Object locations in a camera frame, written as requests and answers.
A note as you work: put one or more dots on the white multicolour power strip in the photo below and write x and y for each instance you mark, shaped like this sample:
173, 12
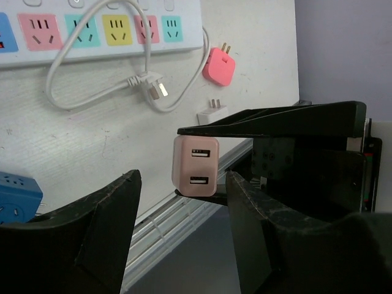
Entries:
33, 32

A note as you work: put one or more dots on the white charger block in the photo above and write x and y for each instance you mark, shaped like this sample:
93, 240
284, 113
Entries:
213, 113

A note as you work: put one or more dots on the pink flat plug adapter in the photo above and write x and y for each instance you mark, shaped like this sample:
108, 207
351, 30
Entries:
220, 66

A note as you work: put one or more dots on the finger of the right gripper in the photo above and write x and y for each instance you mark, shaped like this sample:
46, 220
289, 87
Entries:
340, 119
219, 197

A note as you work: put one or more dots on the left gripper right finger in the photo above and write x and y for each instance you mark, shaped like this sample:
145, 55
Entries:
280, 250

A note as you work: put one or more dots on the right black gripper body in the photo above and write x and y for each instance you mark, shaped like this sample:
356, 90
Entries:
320, 174

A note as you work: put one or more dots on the pink usb charger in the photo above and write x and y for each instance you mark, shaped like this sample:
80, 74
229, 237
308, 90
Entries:
195, 165

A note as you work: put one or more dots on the blue cube plug adapter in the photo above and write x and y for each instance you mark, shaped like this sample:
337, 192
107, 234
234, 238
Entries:
20, 198

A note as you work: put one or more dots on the aluminium frame rail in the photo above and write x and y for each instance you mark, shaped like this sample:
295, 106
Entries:
164, 219

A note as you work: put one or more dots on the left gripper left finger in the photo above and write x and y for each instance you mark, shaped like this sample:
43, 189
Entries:
80, 248

